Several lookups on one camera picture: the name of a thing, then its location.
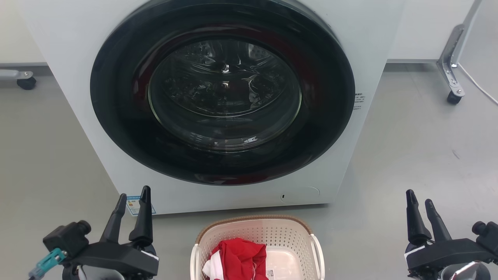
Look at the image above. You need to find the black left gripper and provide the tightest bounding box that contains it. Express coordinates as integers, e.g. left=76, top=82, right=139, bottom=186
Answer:
left=62, top=185, right=160, bottom=280

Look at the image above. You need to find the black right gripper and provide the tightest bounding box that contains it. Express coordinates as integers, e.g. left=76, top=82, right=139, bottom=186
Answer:
left=405, top=189, right=497, bottom=279

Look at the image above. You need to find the cream plastic laundry basket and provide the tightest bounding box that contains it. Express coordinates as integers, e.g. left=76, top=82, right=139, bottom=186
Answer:
left=190, top=215, right=325, bottom=280

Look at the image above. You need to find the blue energy label sticker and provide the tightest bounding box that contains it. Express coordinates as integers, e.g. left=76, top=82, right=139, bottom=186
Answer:
left=125, top=196, right=156, bottom=216

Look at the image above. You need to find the white garment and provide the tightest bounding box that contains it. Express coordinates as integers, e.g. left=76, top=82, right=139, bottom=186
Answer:
left=202, top=251, right=224, bottom=280

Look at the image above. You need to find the black round washer door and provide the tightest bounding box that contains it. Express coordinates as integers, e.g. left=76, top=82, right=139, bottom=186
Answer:
left=90, top=0, right=355, bottom=186

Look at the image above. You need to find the red garment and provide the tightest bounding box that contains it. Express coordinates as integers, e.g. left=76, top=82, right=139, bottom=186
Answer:
left=210, top=238, right=269, bottom=280

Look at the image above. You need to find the white washer filter cover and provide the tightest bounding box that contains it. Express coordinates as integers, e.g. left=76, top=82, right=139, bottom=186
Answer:
left=280, top=186, right=320, bottom=203

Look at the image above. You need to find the white washing machine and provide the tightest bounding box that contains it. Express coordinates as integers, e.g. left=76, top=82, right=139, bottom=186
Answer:
left=21, top=0, right=405, bottom=215

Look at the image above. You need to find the grey metal stand leg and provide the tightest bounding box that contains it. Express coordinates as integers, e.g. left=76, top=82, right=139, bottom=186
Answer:
left=0, top=69, right=34, bottom=81
left=437, top=0, right=483, bottom=98

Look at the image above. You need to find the white partition panel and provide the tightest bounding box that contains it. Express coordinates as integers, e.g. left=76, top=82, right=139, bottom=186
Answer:
left=387, top=0, right=477, bottom=63
left=0, top=0, right=48, bottom=67

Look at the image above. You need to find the teal cable connector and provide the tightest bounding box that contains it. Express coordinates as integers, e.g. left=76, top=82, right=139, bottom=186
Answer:
left=29, top=248, right=67, bottom=280

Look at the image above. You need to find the white cable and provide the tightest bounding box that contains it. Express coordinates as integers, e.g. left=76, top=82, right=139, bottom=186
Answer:
left=457, top=62, right=498, bottom=106

